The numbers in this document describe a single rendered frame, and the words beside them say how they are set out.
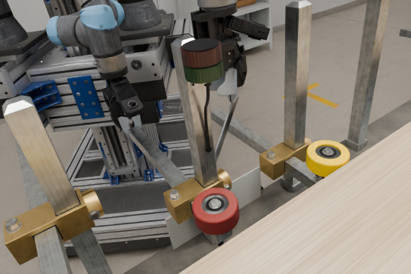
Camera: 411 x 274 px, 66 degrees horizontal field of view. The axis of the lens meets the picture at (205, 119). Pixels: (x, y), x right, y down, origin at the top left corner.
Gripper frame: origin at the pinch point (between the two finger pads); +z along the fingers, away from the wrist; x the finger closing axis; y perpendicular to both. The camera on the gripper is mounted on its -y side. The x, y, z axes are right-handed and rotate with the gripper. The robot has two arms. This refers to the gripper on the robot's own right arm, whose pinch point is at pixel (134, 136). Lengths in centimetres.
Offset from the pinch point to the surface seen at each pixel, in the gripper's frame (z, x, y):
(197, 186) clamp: -4.4, -1.5, -33.4
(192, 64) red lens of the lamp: -32, -2, -39
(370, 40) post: -20, -53, -33
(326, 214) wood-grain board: -7, -13, -55
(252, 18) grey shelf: 51, -223, 218
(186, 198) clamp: -4.3, 1.9, -34.6
